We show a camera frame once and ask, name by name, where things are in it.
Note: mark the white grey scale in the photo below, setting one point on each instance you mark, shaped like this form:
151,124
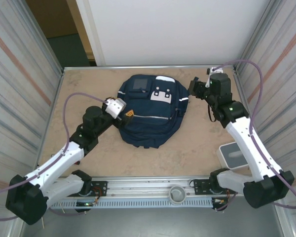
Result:
230,154

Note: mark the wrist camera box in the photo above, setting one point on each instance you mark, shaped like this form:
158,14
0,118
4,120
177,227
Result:
114,107
215,71

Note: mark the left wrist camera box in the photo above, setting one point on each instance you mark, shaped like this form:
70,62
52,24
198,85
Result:
114,107

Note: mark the black controller board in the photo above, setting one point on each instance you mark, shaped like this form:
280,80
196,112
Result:
219,202
85,204

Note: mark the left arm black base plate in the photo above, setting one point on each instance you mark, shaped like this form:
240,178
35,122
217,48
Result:
101,188

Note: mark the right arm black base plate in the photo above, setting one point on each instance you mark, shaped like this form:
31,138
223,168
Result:
201,184

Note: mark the navy blue backpack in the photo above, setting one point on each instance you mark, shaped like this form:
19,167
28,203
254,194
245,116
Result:
150,123

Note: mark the aluminium mounting rail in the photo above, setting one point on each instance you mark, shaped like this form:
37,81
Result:
148,184

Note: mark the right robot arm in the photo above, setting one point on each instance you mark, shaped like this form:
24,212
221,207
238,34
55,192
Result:
249,145

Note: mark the aluminium table edge bar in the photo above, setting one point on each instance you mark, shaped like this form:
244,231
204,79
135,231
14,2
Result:
84,67

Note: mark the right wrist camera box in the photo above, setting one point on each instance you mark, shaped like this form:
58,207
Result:
215,71

